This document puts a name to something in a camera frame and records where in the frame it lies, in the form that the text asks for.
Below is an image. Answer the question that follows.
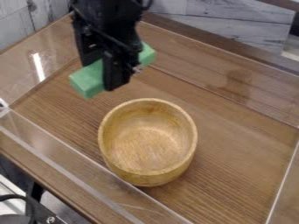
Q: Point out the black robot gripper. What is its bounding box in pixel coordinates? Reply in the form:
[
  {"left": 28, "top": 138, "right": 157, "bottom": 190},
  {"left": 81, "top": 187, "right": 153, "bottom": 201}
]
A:
[{"left": 69, "top": 0, "right": 144, "bottom": 91}]

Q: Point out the green rectangular block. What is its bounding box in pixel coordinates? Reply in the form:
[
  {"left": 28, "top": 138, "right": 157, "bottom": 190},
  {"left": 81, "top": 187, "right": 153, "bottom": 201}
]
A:
[{"left": 69, "top": 43, "right": 156, "bottom": 98}]

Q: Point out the brown wooden bowl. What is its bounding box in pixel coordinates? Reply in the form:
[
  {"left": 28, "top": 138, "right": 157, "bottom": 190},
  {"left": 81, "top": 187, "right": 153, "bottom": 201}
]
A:
[{"left": 97, "top": 98, "right": 199, "bottom": 187}]

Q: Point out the clear acrylic tray wall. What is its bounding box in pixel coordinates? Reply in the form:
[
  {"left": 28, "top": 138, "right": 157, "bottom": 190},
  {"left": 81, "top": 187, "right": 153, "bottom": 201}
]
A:
[{"left": 0, "top": 103, "right": 299, "bottom": 224}]

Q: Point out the black cable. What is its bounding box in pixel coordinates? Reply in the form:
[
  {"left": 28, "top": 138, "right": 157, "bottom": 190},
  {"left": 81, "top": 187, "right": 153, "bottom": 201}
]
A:
[{"left": 0, "top": 193, "right": 40, "bottom": 224}]

